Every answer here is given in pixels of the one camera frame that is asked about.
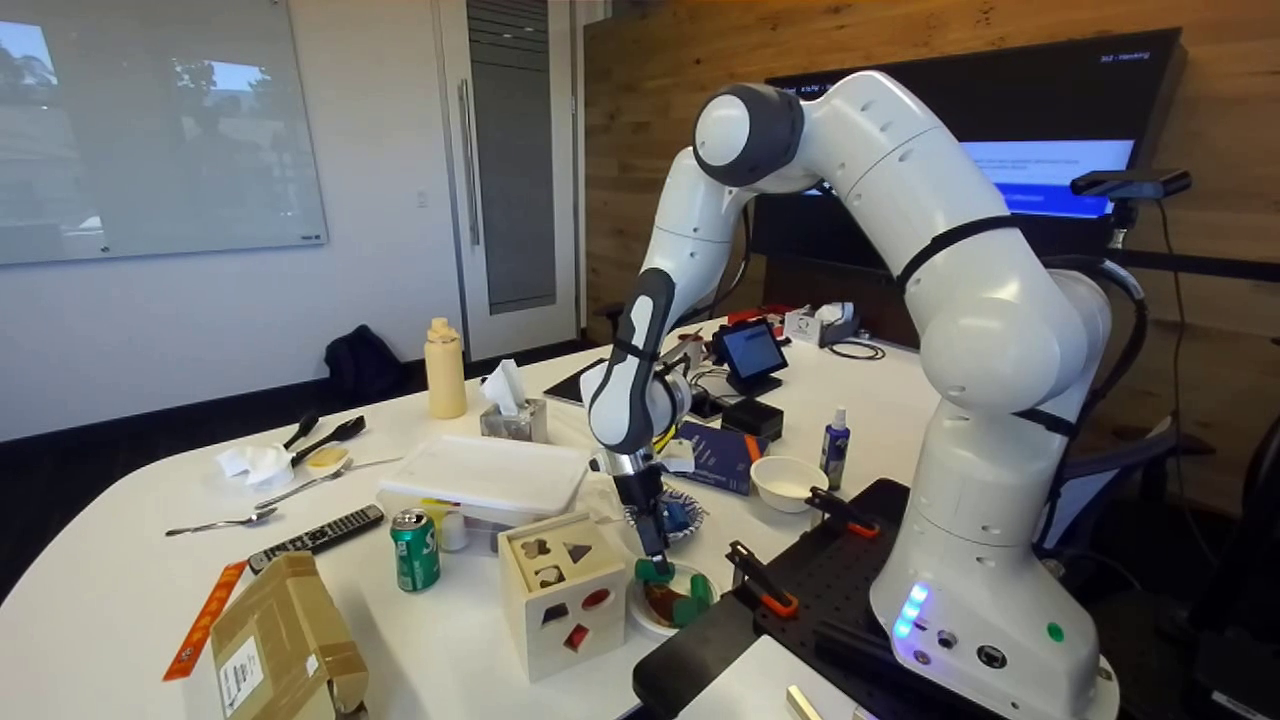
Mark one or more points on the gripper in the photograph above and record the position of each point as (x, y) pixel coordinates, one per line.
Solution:
(640, 497)

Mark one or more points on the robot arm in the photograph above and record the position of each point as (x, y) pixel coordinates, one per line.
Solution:
(980, 330)

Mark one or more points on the green cylinder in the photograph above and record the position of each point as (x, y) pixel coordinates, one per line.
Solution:
(655, 574)

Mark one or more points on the white bowl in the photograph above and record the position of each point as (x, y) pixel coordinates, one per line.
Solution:
(786, 482)

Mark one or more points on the blue patterned plate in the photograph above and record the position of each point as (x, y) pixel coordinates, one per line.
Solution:
(686, 515)

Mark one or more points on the blue book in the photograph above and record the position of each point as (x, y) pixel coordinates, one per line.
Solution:
(718, 458)

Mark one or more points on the brown block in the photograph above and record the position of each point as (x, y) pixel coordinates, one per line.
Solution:
(662, 603)

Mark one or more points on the green block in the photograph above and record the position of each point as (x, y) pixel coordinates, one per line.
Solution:
(695, 600)

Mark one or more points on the white plate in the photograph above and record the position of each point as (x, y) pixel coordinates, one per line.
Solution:
(650, 620)

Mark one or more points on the flat black tablet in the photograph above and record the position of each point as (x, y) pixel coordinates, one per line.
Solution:
(572, 385)

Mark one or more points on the small black box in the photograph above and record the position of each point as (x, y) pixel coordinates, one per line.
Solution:
(752, 417)

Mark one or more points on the wooden shape sorter box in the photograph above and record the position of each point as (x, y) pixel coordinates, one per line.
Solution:
(560, 610)

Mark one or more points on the orange and black clamp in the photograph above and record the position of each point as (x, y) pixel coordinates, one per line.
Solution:
(760, 578)
(840, 511)

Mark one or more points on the tissue box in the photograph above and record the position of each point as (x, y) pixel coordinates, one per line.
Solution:
(513, 418)

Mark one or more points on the white lidded plastic container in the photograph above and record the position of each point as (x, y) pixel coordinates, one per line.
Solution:
(490, 480)

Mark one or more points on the tablet on stand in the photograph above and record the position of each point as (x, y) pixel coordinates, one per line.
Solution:
(752, 352)

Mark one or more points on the small white jar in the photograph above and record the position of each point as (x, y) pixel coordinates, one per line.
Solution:
(454, 532)

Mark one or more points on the blue spray bottle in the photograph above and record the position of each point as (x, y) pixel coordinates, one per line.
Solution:
(835, 448)

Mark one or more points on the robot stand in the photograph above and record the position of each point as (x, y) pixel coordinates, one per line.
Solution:
(830, 590)

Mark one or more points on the yellow insulated bottle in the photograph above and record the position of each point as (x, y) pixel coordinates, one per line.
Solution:
(445, 375)

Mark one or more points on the green soda can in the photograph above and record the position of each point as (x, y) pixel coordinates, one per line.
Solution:
(415, 555)

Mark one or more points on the white tape dispenser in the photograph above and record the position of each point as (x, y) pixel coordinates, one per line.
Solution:
(825, 322)

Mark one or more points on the black backpack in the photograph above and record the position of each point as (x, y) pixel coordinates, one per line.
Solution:
(362, 365)

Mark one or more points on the black spatula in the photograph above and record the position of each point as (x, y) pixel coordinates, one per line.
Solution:
(335, 436)

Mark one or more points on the small yellow dish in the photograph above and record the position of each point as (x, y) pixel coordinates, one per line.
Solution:
(326, 458)

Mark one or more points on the black remote control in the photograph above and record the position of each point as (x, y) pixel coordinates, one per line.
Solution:
(315, 538)

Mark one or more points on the metal knife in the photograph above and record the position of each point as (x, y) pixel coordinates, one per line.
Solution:
(310, 485)

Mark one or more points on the white door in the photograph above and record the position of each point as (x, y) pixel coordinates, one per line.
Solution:
(510, 180)

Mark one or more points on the black kitchen utensil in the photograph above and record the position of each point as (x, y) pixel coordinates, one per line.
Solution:
(300, 431)

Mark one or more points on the cardboard box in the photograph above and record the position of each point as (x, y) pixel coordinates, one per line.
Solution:
(285, 640)

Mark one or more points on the crumpled white tissue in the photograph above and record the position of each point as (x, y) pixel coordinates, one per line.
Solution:
(255, 465)

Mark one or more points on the metal spoon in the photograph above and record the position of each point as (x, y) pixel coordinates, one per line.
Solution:
(225, 523)

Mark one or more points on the orange ruler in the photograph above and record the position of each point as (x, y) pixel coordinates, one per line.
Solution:
(205, 620)

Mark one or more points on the black office chair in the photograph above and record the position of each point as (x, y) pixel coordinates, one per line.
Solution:
(1240, 600)

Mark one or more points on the glass whiteboard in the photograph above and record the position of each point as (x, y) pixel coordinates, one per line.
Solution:
(150, 130)

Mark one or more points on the large wall monitor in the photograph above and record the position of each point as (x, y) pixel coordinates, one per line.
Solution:
(1050, 110)

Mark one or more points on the camera on mount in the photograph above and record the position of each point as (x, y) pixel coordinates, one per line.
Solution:
(1130, 185)

